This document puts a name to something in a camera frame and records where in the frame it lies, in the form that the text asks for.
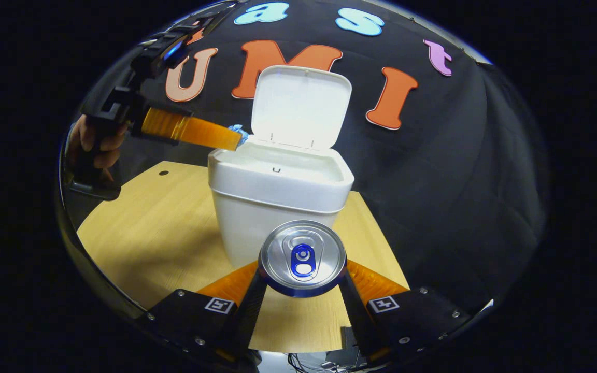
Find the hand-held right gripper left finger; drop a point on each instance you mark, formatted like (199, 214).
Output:
(249, 316)

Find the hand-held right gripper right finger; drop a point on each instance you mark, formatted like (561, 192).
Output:
(358, 316)

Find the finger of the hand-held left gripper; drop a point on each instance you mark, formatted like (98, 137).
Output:
(200, 132)

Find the blue paper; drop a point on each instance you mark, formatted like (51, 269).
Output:
(239, 132)

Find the silver blue pop can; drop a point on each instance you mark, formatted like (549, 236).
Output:
(278, 254)

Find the white desktop garbage bin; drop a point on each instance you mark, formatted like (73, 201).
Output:
(278, 191)

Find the black backdrop cloth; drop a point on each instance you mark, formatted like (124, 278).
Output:
(433, 181)

